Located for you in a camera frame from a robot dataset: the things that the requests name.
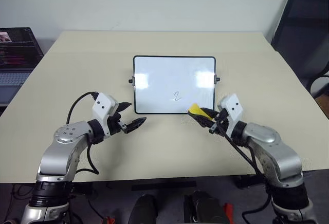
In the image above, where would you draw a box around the black framed small whiteboard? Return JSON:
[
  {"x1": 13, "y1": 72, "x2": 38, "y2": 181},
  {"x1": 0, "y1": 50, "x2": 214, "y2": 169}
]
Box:
[{"x1": 127, "y1": 55, "x2": 222, "y2": 115}]

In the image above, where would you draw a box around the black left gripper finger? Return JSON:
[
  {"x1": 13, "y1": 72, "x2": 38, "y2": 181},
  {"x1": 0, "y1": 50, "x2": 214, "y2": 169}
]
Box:
[
  {"x1": 122, "y1": 117, "x2": 148, "y2": 135},
  {"x1": 116, "y1": 101, "x2": 133, "y2": 114}
]

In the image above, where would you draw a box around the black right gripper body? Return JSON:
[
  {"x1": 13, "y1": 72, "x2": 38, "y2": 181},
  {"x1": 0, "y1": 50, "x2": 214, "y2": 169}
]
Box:
[{"x1": 208, "y1": 108, "x2": 231, "y2": 135}]

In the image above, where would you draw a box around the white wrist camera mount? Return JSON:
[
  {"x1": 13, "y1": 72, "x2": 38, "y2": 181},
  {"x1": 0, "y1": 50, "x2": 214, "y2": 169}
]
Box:
[
  {"x1": 91, "y1": 92, "x2": 120, "y2": 136},
  {"x1": 217, "y1": 93, "x2": 246, "y2": 135}
]

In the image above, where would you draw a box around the black office chair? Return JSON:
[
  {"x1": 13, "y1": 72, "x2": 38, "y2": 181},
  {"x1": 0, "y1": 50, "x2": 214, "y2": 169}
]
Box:
[{"x1": 270, "y1": 0, "x2": 329, "y2": 99}]

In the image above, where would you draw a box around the yellow whiteboard eraser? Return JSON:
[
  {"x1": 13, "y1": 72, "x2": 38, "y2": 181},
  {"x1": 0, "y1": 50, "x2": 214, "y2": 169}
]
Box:
[{"x1": 188, "y1": 102, "x2": 214, "y2": 121}]

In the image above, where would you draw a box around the open grey laptop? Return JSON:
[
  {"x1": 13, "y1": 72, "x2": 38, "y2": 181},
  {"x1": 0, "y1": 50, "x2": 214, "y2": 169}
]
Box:
[{"x1": 0, "y1": 27, "x2": 45, "y2": 107}]

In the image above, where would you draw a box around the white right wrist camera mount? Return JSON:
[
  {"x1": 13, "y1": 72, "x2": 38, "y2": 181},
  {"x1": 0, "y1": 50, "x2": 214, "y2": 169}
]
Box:
[{"x1": 217, "y1": 93, "x2": 246, "y2": 135}]

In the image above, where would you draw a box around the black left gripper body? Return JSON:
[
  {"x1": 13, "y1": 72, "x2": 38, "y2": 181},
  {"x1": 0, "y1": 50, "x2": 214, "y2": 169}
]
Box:
[{"x1": 106, "y1": 112, "x2": 129, "y2": 136}]

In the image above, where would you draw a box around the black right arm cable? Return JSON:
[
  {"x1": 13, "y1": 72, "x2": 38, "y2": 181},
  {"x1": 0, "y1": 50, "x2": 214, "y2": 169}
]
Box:
[{"x1": 215, "y1": 124, "x2": 270, "y2": 183}]

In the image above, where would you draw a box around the dark rounded shape red tab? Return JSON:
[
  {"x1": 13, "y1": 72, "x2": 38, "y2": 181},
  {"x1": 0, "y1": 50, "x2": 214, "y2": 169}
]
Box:
[{"x1": 183, "y1": 190, "x2": 233, "y2": 224}]

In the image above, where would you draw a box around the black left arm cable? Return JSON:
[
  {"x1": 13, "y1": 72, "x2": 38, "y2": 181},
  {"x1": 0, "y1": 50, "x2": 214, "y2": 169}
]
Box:
[{"x1": 66, "y1": 91, "x2": 101, "y2": 176}]

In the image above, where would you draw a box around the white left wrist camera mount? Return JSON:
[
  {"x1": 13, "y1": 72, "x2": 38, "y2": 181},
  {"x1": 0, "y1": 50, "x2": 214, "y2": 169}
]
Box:
[{"x1": 91, "y1": 92, "x2": 120, "y2": 136}]

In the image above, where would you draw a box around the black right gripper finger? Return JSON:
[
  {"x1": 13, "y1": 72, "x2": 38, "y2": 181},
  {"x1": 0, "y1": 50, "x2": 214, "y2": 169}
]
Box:
[
  {"x1": 189, "y1": 113, "x2": 215, "y2": 129},
  {"x1": 198, "y1": 107, "x2": 220, "y2": 117}
]

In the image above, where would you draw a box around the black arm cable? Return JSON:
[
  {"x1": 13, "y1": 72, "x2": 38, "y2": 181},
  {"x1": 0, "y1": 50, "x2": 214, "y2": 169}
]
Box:
[
  {"x1": 66, "y1": 91, "x2": 101, "y2": 176},
  {"x1": 215, "y1": 124, "x2": 270, "y2": 183}
]

